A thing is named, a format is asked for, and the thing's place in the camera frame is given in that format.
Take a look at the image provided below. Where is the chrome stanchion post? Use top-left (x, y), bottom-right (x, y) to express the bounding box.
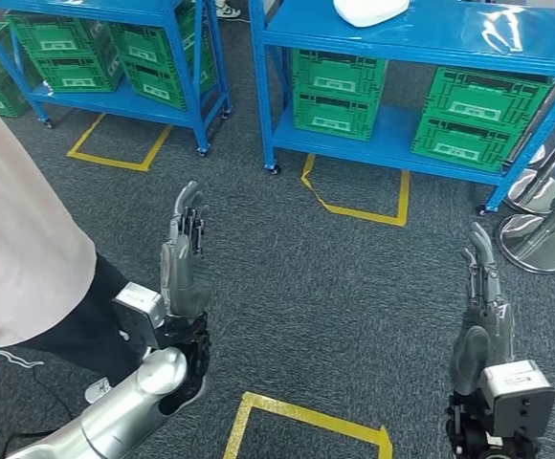
top-left (497, 178), bottom-right (555, 275)
top-left (503, 114), bottom-right (555, 217)
top-left (502, 78), bottom-right (555, 171)

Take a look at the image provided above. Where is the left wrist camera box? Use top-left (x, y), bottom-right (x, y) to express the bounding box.
top-left (112, 283), bottom-right (167, 351)

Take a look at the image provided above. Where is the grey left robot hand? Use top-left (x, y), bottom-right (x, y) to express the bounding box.
top-left (160, 182), bottom-right (213, 318)

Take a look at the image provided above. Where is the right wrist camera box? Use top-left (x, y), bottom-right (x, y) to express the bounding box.
top-left (479, 360), bottom-right (555, 440)

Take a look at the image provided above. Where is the person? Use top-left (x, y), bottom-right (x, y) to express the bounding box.
top-left (215, 0), bottom-right (241, 20)
top-left (0, 78), bottom-right (147, 404)

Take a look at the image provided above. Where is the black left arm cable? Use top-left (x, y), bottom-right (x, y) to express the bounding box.
top-left (0, 361), bottom-right (75, 459)

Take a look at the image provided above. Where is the white plastic panel part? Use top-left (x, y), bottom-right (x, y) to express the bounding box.
top-left (333, 0), bottom-right (410, 29)

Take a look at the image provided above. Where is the blue metal shelf rack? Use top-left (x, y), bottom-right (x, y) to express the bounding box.
top-left (249, 0), bottom-right (555, 213)
top-left (0, 0), bottom-right (233, 158)

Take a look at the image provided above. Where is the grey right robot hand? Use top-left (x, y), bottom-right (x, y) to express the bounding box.
top-left (451, 223), bottom-right (515, 397)

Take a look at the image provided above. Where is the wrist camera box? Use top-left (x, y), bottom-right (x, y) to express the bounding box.
top-left (112, 283), bottom-right (167, 351)
top-left (479, 360), bottom-right (555, 440)

